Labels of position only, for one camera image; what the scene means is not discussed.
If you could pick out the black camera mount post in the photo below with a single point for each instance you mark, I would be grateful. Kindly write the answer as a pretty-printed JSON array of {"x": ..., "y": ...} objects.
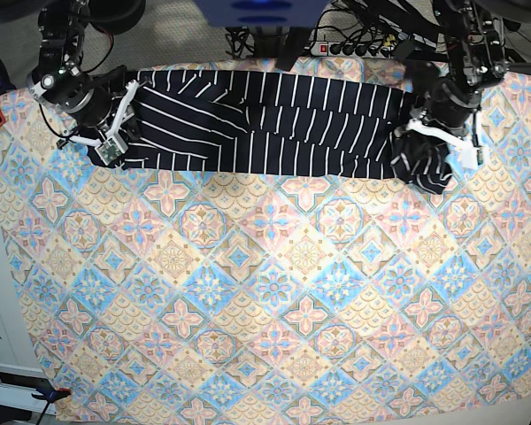
[{"x": 293, "y": 47}]

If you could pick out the patterned tablecloth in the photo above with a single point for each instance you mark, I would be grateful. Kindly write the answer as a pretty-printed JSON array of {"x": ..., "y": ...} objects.
[{"x": 161, "y": 298}]

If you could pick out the white power strip red switch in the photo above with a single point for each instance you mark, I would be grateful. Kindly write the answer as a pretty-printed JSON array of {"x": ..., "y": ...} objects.
[{"x": 351, "y": 50}]

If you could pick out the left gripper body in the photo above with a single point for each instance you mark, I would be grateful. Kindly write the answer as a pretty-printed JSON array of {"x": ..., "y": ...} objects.
[{"x": 448, "y": 107}]

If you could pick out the black round stool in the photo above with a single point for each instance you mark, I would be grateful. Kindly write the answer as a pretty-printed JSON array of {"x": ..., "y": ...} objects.
[{"x": 115, "y": 17}]

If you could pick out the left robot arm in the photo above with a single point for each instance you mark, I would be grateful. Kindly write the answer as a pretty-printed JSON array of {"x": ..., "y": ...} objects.
[{"x": 474, "y": 50}]

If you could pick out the blue clamp orange tip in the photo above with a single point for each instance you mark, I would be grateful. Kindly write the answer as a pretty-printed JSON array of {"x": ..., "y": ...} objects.
[{"x": 50, "y": 395}]

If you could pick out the white wall vent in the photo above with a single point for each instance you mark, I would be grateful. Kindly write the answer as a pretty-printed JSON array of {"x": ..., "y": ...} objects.
[{"x": 18, "y": 385}]

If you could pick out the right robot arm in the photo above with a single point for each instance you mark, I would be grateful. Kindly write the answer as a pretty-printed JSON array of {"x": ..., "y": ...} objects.
[{"x": 62, "y": 26}]

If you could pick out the navy white striped T-shirt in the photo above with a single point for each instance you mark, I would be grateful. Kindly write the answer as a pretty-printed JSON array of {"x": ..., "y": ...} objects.
[{"x": 281, "y": 124}]

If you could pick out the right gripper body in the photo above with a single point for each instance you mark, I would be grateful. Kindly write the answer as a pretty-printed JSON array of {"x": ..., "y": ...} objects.
[{"x": 66, "y": 89}]

